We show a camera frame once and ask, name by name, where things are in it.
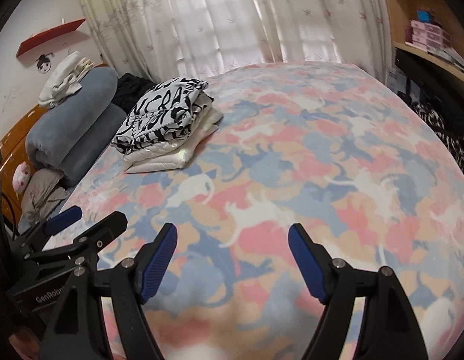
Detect white floral curtain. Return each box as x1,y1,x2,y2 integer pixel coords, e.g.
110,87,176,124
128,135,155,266
79,0,392,80

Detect pink storage boxes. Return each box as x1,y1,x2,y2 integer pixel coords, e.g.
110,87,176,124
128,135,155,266
405,9,452,50

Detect pink plush toy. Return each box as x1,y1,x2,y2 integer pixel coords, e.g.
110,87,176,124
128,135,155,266
12,161,31,195

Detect wooden bookshelf desk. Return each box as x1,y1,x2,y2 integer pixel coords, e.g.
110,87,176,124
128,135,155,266
386,0,464,102

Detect blue rolled blanket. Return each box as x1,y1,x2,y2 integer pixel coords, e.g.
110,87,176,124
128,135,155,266
25,67,126,185

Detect black white graffiti print garment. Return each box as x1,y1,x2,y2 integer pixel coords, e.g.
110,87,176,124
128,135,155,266
111,77,213,155

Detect grey beige pillow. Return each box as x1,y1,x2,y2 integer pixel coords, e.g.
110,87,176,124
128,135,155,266
22,168,70,226

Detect white folded cloth on blanket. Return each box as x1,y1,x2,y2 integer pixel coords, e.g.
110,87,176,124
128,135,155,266
38,51,95,110

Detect black fuzzy garment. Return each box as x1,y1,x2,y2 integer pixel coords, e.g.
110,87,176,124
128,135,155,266
111,73,156,115

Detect cream shiny puffer jacket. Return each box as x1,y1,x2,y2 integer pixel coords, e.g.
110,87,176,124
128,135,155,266
122,106,223,173

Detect person left hand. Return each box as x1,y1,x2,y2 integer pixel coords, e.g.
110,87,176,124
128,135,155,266
8,327,40,360

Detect pastel cat print bedsheet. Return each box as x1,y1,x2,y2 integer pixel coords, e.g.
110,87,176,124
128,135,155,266
48,63,464,359

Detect cartoon wall sticker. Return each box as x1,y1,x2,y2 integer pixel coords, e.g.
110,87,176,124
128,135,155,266
36,53,54,74

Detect black white patterned chair cloth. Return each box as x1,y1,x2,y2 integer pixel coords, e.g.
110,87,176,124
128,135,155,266
409,101,464,173

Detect red wall shelf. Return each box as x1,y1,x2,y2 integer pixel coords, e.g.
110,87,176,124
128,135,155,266
16,18,86,58

